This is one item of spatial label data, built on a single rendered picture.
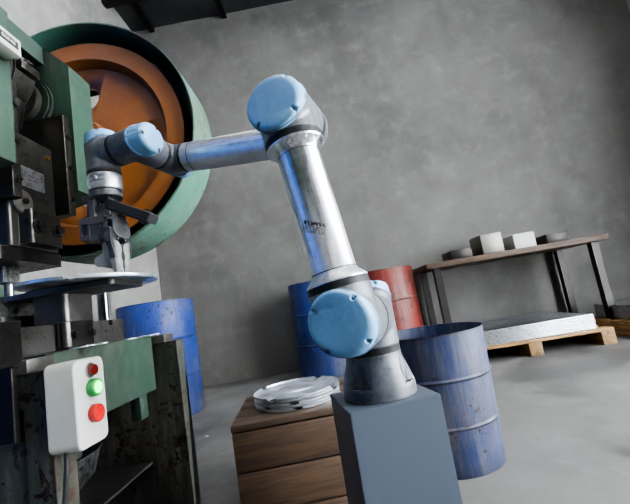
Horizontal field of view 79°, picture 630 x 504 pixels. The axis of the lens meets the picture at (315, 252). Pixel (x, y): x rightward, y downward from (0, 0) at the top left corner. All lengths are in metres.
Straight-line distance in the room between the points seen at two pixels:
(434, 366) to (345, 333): 0.83
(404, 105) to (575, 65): 1.96
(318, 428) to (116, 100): 1.29
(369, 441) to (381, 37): 4.80
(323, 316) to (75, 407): 0.40
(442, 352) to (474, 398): 0.19
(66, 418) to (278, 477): 0.69
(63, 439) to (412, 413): 0.58
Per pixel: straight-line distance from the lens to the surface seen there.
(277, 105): 0.75
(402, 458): 0.80
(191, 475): 1.24
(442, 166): 4.57
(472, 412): 1.51
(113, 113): 1.60
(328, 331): 0.65
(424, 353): 1.43
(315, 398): 1.26
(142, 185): 1.45
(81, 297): 1.05
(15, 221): 1.10
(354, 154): 4.48
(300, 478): 1.26
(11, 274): 1.15
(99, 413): 0.75
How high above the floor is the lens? 0.65
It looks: 8 degrees up
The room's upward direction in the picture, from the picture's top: 10 degrees counter-clockwise
